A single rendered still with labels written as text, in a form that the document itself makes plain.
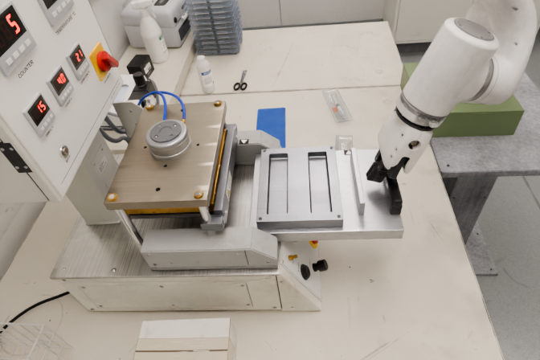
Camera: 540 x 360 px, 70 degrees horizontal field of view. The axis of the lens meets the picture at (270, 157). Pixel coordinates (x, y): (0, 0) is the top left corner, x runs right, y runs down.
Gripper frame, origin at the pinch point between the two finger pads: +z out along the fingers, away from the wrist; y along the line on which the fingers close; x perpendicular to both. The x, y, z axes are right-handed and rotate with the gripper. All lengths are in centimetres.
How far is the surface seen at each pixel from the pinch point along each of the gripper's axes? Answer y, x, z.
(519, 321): 11, -96, 73
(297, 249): -7.8, 10.5, 20.0
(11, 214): 8, 82, 51
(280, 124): 47, 12, 32
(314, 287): -13.1, 5.0, 25.5
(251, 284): -16.9, 20.1, 20.9
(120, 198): -12.4, 46.4, 6.4
